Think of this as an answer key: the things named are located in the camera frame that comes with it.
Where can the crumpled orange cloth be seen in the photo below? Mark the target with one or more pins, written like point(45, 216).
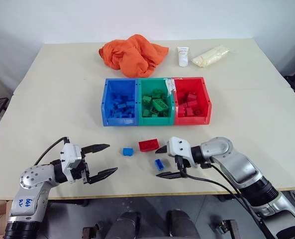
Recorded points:
point(133, 53)

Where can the white cream tube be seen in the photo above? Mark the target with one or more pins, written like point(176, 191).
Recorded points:
point(183, 56)

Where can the large green block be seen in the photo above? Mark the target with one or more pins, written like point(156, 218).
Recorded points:
point(161, 104)

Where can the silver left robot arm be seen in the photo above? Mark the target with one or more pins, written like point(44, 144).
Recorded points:
point(32, 177)

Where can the red plastic bin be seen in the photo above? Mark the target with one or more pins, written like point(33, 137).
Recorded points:
point(190, 120)

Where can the large red block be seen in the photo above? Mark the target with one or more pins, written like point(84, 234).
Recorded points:
point(148, 145)

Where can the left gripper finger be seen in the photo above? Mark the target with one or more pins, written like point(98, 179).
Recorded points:
point(95, 148)
point(102, 174)

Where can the small green block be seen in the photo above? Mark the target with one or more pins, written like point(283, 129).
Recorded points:
point(146, 100)
point(156, 93)
point(146, 113)

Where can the small light blue block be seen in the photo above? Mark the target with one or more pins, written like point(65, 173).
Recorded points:
point(128, 152)

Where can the small dark blue block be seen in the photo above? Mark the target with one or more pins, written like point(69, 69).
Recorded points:
point(159, 164)

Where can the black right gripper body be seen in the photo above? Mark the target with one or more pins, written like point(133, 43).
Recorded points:
point(180, 163)

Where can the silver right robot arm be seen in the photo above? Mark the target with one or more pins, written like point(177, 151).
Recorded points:
point(236, 161)

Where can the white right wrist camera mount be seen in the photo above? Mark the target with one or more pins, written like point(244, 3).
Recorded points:
point(179, 148)

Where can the small red block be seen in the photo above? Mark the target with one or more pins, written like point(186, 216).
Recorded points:
point(190, 112)
point(192, 96)

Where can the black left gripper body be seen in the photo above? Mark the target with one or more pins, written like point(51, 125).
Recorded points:
point(84, 171)

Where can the green plastic bin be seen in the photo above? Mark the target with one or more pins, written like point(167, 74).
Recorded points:
point(156, 120)

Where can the blue plastic bin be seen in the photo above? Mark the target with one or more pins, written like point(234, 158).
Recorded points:
point(107, 104)

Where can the white tape strip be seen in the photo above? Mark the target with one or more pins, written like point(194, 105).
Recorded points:
point(169, 87)

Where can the dark table leg bracket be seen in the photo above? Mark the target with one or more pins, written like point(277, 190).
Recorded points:
point(226, 227)
point(92, 230)

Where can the clear bag of beige contents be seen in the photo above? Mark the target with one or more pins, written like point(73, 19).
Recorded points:
point(210, 56)

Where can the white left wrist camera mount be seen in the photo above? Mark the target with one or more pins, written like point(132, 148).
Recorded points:
point(70, 155)

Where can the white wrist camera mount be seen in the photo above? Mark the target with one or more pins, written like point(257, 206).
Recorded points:
point(70, 155)
point(179, 148)

